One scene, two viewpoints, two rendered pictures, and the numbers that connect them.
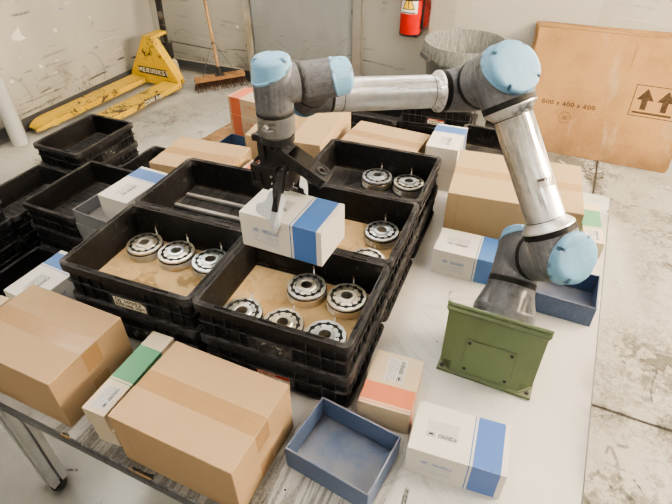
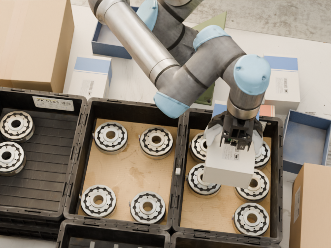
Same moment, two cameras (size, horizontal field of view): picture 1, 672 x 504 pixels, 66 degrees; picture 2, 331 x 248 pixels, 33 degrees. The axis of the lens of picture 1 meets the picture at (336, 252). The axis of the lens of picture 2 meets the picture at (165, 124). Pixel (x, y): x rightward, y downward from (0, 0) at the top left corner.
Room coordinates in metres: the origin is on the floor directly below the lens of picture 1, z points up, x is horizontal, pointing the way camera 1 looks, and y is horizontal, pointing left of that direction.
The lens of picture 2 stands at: (1.35, 0.71, 2.38)
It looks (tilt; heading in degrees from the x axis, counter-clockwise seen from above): 59 degrees down; 252
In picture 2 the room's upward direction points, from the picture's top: 3 degrees clockwise
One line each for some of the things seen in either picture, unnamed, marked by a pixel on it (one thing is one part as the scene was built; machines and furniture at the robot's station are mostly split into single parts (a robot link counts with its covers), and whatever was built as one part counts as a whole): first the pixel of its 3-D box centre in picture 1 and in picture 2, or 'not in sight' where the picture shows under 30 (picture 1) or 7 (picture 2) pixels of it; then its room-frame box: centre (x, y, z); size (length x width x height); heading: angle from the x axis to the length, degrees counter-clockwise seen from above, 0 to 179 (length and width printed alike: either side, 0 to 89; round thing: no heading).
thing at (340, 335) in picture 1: (324, 336); (253, 151); (0.83, 0.03, 0.86); 0.10 x 0.10 x 0.01
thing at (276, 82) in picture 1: (274, 84); (248, 80); (0.97, 0.11, 1.41); 0.09 x 0.08 x 0.11; 110
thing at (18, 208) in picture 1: (39, 218); not in sight; (2.11, 1.45, 0.31); 0.40 x 0.30 x 0.34; 155
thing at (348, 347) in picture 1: (294, 286); (230, 172); (0.94, 0.10, 0.92); 0.40 x 0.30 x 0.02; 68
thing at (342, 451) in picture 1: (343, 450); (304, 143); (0.61, -0.01, 0.74); 0.20 x 0.15 x 0.07; 59
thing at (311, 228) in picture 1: (293, 224); (231, 143); (0.96, 0.10, 1.09); 0.20 x 0.12 x 0.09; 65
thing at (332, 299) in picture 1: (346, 297); (207, 145); (0.96, -0.03, 0.86); 0.10 x 0.10 x 0.01
